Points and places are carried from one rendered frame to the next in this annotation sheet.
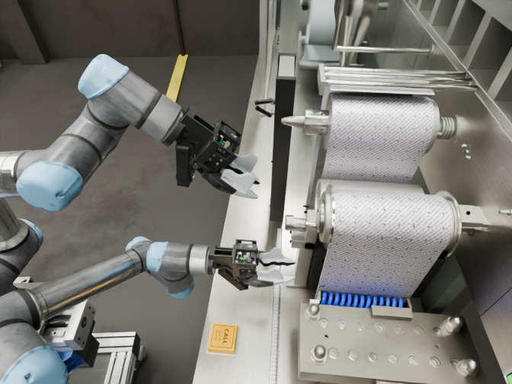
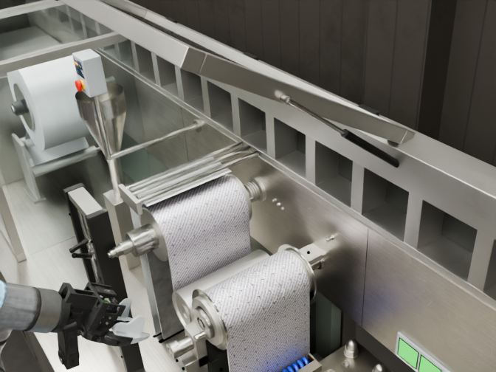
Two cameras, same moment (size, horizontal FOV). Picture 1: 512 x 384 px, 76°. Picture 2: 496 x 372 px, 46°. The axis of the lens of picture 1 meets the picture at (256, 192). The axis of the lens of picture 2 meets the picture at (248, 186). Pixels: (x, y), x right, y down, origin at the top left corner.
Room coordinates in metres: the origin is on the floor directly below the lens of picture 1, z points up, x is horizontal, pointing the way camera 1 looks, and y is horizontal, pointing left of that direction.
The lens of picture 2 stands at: (-0.32, 0.33, 2.21)
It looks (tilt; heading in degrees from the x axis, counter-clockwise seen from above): 33 degrees down; 322
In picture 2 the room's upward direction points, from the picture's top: 4 degrees counter-clockwise
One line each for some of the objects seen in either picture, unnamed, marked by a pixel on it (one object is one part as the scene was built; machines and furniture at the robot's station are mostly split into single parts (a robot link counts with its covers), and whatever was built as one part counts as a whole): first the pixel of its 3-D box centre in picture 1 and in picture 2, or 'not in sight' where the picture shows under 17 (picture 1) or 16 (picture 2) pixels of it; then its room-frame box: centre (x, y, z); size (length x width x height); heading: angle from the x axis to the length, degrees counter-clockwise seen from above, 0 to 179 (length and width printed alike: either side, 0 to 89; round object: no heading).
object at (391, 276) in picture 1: (371, 276); (271, 351); (0.41, -0.28, 1.11); 0.23 x 0.01 x 0.18; 85
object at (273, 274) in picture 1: (276, 274); not in sight; (0.42, -0.05, 1.11); 0.09 x 0.03 x 0.06; 76
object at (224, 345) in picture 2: (328, 216); (209, 319); (0.48, -0.16, 1.25); 0.15 x 0.01 x 0.15; 175
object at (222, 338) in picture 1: (222, 337); not in sight; (0.34, 0.09, 0.91); 0.07 x 0.07 x 0.02; 85
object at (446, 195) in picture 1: (441, 224); (296, 271); (0.46, -0.41, 1.25); 0.15 x 0.01 x 0.15; 175
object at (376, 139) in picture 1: (363, 205); (225, 294); (0.60, -0.29, 1.16); 0.39 x 0.23 x 0.51; 175
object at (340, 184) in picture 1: (366, 203); (227, 291); (0.59, -0.29, 1.18); 0.26 x 0.12 x 0.12; 85
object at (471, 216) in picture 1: (469, 215); (310, 253); (0.46, -0.46, 1.28); 0.06 x 0.05 x 0.02; 85
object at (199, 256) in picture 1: (202, 258); not in sight; (0.46, 0.13, 1.11); 0.08 x 0.05 x 0.08; 175
